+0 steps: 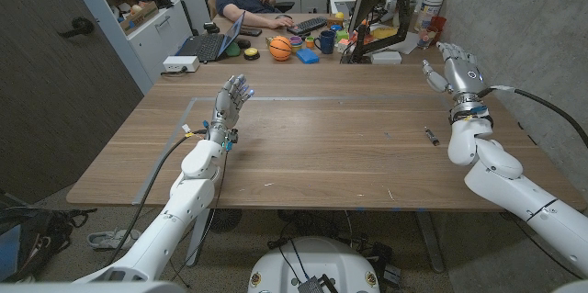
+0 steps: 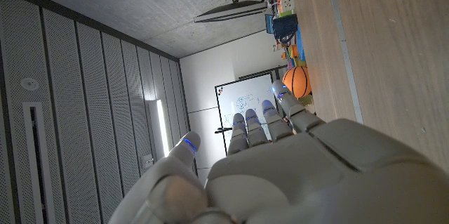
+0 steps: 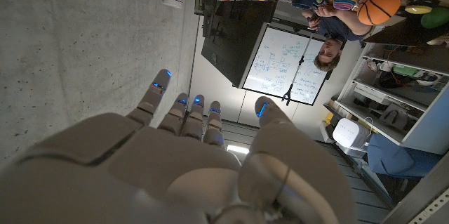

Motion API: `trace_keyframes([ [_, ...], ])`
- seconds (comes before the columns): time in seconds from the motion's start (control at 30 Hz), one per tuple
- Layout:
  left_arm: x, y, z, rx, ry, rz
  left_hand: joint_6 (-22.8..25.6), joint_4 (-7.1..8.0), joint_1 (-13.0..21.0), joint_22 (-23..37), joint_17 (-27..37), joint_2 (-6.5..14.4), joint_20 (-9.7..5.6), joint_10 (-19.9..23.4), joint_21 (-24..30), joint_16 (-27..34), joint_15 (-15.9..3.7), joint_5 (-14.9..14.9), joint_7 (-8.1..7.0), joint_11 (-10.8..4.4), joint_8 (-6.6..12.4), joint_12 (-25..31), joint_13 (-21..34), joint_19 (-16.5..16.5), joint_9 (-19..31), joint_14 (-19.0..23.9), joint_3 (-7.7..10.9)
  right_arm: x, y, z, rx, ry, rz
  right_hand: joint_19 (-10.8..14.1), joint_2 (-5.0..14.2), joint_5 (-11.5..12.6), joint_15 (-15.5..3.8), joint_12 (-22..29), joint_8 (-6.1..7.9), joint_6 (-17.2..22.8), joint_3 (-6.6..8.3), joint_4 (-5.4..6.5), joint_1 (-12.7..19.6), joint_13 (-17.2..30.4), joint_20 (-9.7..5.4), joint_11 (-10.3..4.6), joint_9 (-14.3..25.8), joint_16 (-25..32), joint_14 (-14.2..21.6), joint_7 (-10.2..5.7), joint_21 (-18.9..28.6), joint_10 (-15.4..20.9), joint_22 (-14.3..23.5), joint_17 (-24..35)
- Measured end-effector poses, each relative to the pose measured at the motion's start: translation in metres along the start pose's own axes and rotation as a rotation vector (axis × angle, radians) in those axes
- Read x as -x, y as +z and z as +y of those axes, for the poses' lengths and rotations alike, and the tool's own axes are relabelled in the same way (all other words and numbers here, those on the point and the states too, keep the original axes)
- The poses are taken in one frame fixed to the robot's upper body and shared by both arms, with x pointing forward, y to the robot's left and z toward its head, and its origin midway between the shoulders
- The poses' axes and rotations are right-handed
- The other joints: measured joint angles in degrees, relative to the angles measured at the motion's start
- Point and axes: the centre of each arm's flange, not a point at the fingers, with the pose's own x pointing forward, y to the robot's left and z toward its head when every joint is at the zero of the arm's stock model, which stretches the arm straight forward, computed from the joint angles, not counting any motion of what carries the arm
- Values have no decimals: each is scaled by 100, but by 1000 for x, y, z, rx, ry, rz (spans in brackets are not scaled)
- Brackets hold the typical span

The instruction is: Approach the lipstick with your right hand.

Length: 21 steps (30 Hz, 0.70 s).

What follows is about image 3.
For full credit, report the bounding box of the yellow and black disc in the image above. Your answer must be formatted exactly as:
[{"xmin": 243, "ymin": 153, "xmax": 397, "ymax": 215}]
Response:
[{"xmin": 404, "ymin": 0, "xmax": 441, "ymax": 15}]

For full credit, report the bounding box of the blue cushioned chair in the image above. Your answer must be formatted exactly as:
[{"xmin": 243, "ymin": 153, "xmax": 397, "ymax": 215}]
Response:
[{"xmin": 367, "ymin": 133, "xmax": 443, "ymax": 180}]

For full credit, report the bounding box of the whiteboard with blue writing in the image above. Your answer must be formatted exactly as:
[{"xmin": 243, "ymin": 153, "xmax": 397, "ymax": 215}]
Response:
[{"xmin": 241, "ymin": 23, "xmax": 330, "ymax": 107}]

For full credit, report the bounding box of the person in dark shirt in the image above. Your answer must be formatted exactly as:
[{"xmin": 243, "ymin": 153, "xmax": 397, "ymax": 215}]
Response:
[{"xmin": 301, "ymin": 4, "xmax": 373, "ymax": 73}]

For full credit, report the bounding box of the black tripod stand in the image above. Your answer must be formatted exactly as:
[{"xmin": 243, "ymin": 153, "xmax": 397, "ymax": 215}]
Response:
[{"xmin": 281, "ymin": 32, "xmax": 315, "ymax": 107}]

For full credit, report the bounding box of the white air purifier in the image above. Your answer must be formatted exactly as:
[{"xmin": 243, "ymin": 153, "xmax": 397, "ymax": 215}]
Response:
[{"xmin": 332, "ymin": 117, "xmax": 371, "ymax": 150}]

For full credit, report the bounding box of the bright strip lamp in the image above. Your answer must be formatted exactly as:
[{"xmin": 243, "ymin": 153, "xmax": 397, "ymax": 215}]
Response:
[{"xmin": 226, "ymin": 145, "xmax": 250, "ymax": 155}]

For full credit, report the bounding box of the white shelf unit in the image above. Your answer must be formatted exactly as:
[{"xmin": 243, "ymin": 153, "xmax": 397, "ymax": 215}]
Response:
[{"xmin": 319, "ymin": 43, "xmax": 449, "ymax": 155}]

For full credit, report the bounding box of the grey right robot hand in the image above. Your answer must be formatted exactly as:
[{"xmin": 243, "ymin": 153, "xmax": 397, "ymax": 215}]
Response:
[{"xmin": 0, "ymin": 68, "xmax": 358, "ymax": 224}]

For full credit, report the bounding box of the aluminium profile rail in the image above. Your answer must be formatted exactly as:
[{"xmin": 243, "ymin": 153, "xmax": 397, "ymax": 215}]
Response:
[{"xmin": 380, "ymin": 153, "xmax": 449, "ymax": 224}]

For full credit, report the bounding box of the orange basketball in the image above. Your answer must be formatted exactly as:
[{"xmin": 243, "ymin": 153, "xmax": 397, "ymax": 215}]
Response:
[{"xmin": 356, "ymin": 0, "xmax": 403, "ymax": 27}]

